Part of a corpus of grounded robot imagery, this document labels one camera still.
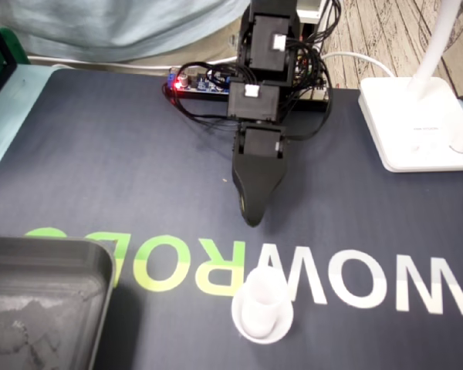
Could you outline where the dark mat with WOWROBO print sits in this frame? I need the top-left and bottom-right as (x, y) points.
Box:
(0, 68), (463, 370)

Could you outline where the black frame stand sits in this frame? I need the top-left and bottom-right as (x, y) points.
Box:
(0, 13), (19, 113)

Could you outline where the white lamp neck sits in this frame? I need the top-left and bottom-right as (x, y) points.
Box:
(407, 0), (462, 92)

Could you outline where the black plastic tray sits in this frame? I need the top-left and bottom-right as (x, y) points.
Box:
(0, 235), (116, 370)

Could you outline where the blue circuit board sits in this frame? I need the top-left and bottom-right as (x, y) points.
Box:
(165, 67), (232, 96)

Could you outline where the white round plastic dish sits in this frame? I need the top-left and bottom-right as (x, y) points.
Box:
(231, 292), (294, 344)

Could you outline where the white shelf furniture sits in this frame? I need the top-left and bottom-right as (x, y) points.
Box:
(295, 0), (329, 24)

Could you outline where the white plastic tube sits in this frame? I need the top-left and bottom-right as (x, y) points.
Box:
(242, 267), (289, 335)

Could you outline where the black gripper servo housing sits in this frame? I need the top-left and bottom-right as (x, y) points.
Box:
(231, 123), (291, 228)

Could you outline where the person in light blue shirt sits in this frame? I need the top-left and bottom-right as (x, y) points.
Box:
(2, 0), (254, 72)

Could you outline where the servo driver board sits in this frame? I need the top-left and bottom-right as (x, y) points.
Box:
(308, 82), (331, 102)

